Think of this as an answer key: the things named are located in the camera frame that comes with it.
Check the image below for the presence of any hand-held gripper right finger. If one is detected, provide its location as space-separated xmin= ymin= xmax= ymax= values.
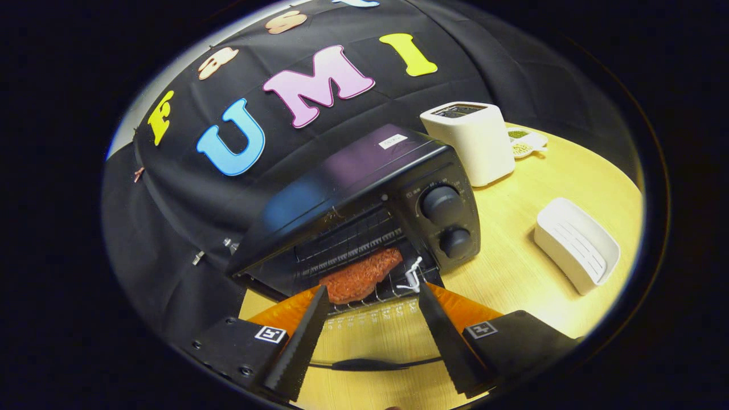
xmin=417 ymin=282 xmax=579 ymax=399

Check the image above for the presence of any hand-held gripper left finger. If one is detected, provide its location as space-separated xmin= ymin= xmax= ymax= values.
xmin=191 ymin=285 xmax=331 ymax=402

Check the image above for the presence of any red-brown fried meat piece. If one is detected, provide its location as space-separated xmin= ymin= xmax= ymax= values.
xmin=319 ymin=248 xmax=404 ymax=305

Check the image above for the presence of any black toaster oven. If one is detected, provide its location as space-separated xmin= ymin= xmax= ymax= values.
xmin=227 ymin=124 xmax=482 ymax=372

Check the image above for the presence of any white slot toaster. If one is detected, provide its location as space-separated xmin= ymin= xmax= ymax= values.
xmin=420 ymin=101 xmax=516 ymax=187

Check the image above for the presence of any white ribbed dish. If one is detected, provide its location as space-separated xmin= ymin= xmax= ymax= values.
xmin=534 ymin=198 xmax=620 ymax=296

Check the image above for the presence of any black backdrop cloth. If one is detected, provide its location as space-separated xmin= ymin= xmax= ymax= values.
xmin=103 ymin=0 xmax=633 ymax=348

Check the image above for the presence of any white divided plate with beans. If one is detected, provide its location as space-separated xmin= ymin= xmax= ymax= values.
xmin=507 ymin=128 xmax=548 ymax=159

